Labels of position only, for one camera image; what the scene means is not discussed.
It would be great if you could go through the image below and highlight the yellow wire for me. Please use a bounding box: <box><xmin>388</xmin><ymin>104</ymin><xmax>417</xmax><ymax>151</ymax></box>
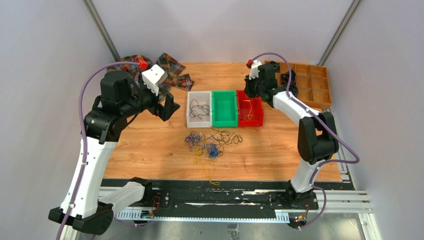
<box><xmin>241</xmin><ymin>96</ymin><xmax>259</xmax><ymax>122</ymax></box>

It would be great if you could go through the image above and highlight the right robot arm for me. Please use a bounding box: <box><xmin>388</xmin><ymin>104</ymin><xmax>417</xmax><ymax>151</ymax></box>
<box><xmin>244</xmin><ymin>60</ymin><xmax>339</xmax><ymax>209</ymax></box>

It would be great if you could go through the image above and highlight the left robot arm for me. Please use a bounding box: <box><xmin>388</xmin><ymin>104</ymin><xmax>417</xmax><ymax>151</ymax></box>
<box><xmin>48</xmin><ymin>65</ymin><xmax>180</xmax><ymax>235</ymax></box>

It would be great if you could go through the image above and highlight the red plastic bin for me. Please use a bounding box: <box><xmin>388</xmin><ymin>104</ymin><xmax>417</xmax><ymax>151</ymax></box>
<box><xmin>235</xmin><ymin>90</ymin><xmax>264</xmax><ymax>127</ymax></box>

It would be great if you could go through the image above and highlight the white plastic bin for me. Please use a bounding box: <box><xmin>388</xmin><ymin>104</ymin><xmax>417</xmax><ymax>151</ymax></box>
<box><xmin>186</xmin><ymin>91</ymin><xmax>213</xmax><ymax>128</ymax></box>

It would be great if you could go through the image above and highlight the green plastic bin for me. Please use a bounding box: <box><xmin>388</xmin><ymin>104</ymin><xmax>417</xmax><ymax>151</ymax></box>
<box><xmin>211</xmin><ymin>90</ymin><xmax>238</xmax><ymax>128</ymax></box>

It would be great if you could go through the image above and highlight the plaid cloth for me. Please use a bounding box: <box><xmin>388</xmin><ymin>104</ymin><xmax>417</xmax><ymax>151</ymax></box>
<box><xmin>106</xmin><ymin>52</ymin><xmax>195</xmax><ymax>93</ymax></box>

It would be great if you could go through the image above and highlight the wooden compartment tray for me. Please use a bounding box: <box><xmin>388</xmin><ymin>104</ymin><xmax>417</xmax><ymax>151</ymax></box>
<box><xmin>275</xmin><ymin>61</ymin><xmax>333</xmax><ymax>110</ymax></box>

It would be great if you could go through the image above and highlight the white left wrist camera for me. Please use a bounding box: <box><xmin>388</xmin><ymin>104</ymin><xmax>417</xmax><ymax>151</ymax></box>
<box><xmin>141</xmin><ymin>64</ymin><xmax>168</xmax><ymax>96</ymax></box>

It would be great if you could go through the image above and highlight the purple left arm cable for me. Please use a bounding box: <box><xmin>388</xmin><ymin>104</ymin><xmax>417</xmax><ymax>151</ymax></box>
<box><xmin>54</xmin><ymin>60</ymin><xmax>148</xmax><ymax>240</ymax></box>

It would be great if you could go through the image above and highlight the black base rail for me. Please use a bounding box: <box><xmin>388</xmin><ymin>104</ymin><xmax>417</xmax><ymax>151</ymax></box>
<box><xmin>100</xmin><ymin>179</ymin><xmax>319</xmax><ymax>221</ymax></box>

